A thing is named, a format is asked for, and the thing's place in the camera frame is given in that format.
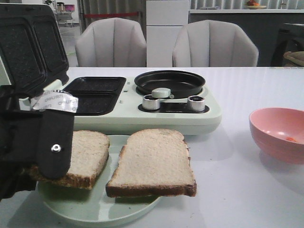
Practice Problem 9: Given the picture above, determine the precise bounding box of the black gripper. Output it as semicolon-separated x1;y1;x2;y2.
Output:
0;85;78;199

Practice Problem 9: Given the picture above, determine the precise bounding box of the white bread slice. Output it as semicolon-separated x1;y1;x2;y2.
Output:
26;130;110;190
105;129;197;198

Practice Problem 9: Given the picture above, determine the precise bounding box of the green breakfast maker lid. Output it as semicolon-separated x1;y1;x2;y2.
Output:
0;3;69;96

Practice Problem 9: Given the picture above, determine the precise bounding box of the pink plastic bowl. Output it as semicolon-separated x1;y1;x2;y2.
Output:
249;107;304;164

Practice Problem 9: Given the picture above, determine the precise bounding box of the orange cooked shrimp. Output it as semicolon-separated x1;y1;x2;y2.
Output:
286;137;297;142

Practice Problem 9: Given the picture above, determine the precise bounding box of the green breakfast maker base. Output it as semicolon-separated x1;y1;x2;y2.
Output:
63;76;222;135

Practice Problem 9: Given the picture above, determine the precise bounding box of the left grey upholstered chair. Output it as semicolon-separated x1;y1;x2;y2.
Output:
75;18;147;67

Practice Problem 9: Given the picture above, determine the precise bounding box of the grey upholstered chair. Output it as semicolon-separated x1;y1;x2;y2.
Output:
75;18;147;67
172;20;259;67

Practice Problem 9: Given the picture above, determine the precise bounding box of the left silver control knob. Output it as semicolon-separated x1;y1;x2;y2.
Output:
142;95;160;111

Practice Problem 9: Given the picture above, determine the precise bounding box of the silver control knob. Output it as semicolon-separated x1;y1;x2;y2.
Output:
142;95;160;111
187;95;205;112

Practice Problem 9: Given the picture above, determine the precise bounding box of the light green round plate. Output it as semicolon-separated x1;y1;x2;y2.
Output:
38;135;161;228

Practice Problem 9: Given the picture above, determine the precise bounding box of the black round frying pan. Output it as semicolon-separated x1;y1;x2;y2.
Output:
134;70;206;99

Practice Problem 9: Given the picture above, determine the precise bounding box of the right silver control knob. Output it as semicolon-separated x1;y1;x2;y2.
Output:
187;95;205;112

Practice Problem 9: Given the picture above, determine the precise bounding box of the white cabinet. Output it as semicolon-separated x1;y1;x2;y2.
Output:
146;0;190;67

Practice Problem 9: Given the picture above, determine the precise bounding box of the right grey upholstered chair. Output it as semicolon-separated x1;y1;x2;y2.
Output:
172;20;259;67

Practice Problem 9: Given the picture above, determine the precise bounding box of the fruit bowl on counter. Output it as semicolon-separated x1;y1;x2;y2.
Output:
245;0;267;10

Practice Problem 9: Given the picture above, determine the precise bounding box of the dark counter with white top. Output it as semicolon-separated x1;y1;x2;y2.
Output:
189;9;304;67

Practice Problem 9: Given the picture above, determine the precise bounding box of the beige cushion at right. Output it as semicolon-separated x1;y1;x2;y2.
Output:
283;51;304;67

